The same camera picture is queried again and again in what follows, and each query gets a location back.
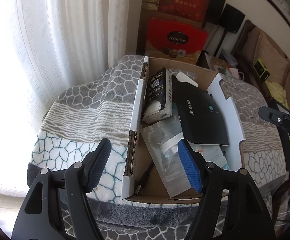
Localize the red collection gift bag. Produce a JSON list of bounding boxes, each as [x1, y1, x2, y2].
[[145, 18, 208, 64]]

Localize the cardboard box of clutter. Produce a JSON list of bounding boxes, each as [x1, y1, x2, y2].
[[196, 51, 233, 77]]

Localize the black booklet pouch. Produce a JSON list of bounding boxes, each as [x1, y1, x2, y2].
[[172, 76, 229, 146]]

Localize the brown padded headboard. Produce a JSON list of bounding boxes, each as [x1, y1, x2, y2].
[[232, 20, 290, 111]]

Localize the clear bag with white hook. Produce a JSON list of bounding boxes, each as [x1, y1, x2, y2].
[[141, 116, 191, 197]]

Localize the dark red tea gift bag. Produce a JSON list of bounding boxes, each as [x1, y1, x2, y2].
[[158, 0, 210, 23]]

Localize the white sheer curtain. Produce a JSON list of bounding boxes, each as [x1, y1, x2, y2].
[[0, 0, 133, 205]]

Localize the cardboard tray box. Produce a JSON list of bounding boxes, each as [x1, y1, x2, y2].
[[120, 56, 246, 204]]

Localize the white USB hub with cable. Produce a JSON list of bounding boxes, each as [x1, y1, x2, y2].
[[176, 72, 198, 87]]

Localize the blue surgical face masks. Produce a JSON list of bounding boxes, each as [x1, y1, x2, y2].
[[221, 163, 230, 170]]

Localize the yellow checked cloth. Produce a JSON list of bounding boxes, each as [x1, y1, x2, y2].
[[266, 81, 289, 110]]

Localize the left black speaker on stand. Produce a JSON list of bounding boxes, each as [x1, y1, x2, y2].
[[202, 0, 225, 51]]

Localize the black speaker on stand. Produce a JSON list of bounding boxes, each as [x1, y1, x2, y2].
[[202, 0, 225, 51], [213, 4, 245, 56]]

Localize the black packaged mask pouch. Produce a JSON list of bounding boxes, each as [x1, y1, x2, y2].
[[142, 67, 173, 124]]

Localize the right black speaker on stand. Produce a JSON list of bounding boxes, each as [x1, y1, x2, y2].
[[213, 4, 245, 56]]

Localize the green alarm clock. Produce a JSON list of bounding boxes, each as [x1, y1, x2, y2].
[[253, 59, 270, 81]]

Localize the patterned grey white blanket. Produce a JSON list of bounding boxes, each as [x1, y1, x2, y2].
[[27, 55, 289, 239]]

